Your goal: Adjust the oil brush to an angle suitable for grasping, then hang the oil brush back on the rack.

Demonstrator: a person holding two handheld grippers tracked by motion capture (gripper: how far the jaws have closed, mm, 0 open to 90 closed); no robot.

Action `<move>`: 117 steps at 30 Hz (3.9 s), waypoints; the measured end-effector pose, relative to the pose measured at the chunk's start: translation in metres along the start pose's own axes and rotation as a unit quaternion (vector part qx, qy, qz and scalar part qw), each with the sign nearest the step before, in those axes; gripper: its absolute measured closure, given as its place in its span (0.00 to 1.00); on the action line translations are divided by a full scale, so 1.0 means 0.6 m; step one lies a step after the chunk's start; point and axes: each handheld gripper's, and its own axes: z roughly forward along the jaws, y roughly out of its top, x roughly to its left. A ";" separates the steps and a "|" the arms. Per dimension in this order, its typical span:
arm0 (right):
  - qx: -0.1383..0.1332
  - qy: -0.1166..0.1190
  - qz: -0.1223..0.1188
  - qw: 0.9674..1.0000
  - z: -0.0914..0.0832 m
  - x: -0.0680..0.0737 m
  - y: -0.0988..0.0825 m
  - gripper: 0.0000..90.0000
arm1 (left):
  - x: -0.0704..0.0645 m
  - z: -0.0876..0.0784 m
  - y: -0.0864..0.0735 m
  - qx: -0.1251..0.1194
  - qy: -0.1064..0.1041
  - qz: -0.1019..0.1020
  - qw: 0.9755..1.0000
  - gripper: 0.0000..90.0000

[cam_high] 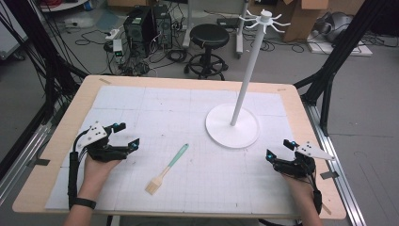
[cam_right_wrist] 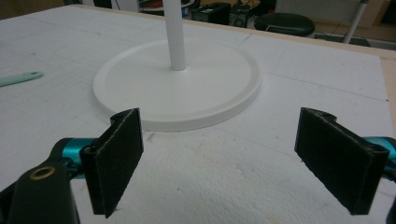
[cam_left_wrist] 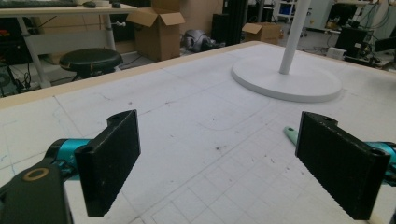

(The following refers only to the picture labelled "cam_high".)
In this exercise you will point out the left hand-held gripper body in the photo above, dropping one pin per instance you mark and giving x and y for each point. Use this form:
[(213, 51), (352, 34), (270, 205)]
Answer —
[(99, 150)]

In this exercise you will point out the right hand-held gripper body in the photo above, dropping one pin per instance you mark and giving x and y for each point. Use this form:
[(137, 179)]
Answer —
[(296, 166)]

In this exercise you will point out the person's right hand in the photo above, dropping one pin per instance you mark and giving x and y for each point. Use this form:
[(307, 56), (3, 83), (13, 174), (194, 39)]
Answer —
[(299, 190)]

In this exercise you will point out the person's left hand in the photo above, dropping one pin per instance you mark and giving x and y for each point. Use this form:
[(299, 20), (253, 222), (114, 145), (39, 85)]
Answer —
[(95, 174)]

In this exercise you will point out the black tape piece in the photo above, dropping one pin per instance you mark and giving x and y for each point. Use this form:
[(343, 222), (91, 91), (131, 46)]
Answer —
[(329, 175), (41, 162)]

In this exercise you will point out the white hook stand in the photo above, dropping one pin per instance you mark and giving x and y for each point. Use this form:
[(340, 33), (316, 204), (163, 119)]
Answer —
[(233, 128)]

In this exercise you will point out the beige masking tape piece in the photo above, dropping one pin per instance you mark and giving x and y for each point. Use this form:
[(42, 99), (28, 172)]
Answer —
[(104, 81), (326, 209)]

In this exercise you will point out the black wristband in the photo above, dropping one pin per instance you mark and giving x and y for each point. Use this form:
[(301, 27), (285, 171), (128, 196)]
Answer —
[(84, 203)]

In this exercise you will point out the white grid mat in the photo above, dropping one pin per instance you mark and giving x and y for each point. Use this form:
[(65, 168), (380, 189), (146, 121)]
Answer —
[(188, 132)]

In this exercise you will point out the white power adapter box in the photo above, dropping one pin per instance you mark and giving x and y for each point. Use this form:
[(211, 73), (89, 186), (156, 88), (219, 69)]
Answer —
[(118, 47)]

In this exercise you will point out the white power strip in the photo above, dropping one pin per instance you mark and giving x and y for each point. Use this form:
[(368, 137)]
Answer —
[(113, 34)]

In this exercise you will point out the large black computer tower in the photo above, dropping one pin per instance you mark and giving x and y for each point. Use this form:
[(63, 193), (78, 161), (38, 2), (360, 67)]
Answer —
[(138, 31)]

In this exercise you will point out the white flat floor panel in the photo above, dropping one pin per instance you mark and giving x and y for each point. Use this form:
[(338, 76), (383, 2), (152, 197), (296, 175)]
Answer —
[(342, 47)]

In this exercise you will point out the slim black computer tower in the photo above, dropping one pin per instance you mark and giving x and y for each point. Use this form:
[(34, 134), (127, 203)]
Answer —
[(163, 26)]

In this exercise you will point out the grey rounded device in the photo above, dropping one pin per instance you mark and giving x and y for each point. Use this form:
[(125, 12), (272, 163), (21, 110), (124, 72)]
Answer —
[(335, 26)]

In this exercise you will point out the cardboard box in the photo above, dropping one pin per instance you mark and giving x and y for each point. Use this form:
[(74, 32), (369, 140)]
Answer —
[(306, 17)]

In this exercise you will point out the black round stool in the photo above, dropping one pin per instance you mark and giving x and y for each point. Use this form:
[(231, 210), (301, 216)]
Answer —
[(209, 37)]

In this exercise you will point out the round white table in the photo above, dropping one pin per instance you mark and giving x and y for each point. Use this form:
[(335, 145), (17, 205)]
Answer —
[(62, 4)]

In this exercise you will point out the aluminium rail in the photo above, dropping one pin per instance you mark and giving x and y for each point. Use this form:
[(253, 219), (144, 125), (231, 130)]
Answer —
[(19, 163), (335, 163)]

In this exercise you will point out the black metal frame strut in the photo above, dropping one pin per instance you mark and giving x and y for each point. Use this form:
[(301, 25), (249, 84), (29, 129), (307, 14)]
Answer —
[(342, 53), (47, 62)]

